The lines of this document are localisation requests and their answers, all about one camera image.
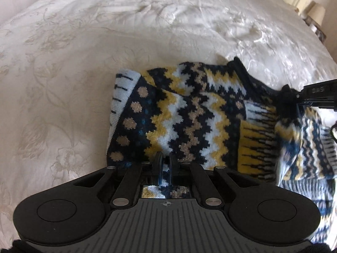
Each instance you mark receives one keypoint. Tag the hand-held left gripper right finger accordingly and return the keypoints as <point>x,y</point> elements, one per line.
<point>172,170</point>

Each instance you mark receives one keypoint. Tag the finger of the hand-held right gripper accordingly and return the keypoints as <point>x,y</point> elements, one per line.
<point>316,95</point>

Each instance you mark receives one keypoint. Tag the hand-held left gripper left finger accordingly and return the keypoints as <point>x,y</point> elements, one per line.
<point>159,170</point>

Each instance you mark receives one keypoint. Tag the navy yellow white patterned sweater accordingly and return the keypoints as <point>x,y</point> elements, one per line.
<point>197,116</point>

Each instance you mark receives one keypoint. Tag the table lamp with cream shade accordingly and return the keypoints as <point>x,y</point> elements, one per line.
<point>317,13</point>

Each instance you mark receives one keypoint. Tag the cream embroidered bedspread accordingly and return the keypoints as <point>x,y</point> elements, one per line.
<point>79,58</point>

